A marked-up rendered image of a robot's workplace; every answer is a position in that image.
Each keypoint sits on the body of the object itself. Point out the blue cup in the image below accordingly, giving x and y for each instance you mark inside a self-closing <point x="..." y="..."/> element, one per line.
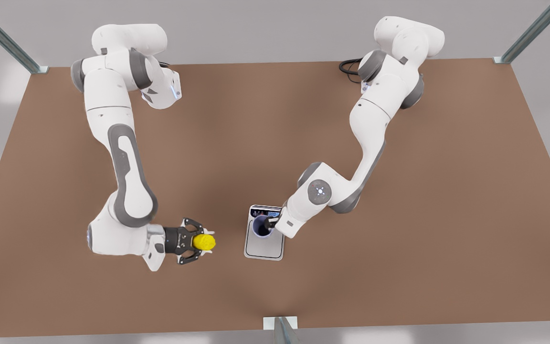
<point x="259" y="228"/>

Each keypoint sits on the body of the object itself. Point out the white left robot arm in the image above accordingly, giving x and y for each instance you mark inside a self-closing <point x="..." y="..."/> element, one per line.
<point x="375" y="110"/>

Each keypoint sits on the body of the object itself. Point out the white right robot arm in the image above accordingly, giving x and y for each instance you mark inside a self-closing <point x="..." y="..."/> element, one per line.
<point x="112" y="95"/>

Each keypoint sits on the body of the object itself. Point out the silver kitchen scale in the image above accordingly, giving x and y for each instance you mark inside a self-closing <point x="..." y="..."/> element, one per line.
<point x="264" y="248"/>

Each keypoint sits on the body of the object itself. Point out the silver frame post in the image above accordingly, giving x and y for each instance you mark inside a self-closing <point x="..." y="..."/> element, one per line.
<point x="533" y="31"/>
<point x="3" y="36"/>
<point x="282" y="330"/>

